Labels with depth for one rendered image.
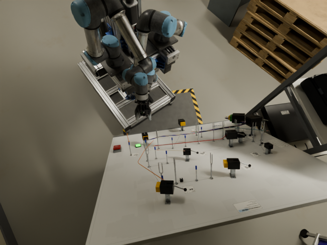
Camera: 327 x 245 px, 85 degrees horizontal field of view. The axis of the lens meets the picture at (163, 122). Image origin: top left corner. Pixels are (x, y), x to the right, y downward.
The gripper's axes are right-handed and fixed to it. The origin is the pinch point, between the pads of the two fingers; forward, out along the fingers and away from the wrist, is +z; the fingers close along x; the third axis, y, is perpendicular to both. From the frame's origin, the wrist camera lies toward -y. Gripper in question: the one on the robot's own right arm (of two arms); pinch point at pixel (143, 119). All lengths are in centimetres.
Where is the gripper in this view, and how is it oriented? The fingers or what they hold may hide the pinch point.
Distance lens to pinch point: 124.2
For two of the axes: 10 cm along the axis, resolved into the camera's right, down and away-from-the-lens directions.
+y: 2.6, 6.6, -7.1
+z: -0.2, 7.4, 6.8
